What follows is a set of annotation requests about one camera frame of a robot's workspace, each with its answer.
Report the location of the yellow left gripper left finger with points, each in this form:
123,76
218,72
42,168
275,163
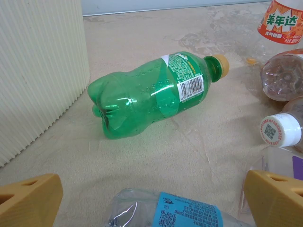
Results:
28,203

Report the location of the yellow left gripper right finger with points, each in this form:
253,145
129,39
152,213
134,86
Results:
279,203

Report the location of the grape juice bottle purple label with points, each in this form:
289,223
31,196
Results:
272,160

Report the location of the red label tea bottle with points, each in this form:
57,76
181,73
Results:
279,130

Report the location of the clear water bottle blue label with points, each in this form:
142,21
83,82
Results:
189,212

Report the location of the copper Nescafe bottle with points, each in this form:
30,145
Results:
284,75

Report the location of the green Sprite bottle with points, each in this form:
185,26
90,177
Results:
132,101

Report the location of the large Mirinda bottle orange label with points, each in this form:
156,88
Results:
279,23

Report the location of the pink mesh basket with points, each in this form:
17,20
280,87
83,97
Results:
35,71

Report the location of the aluminium table edge strip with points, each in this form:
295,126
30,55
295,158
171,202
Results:
165,11

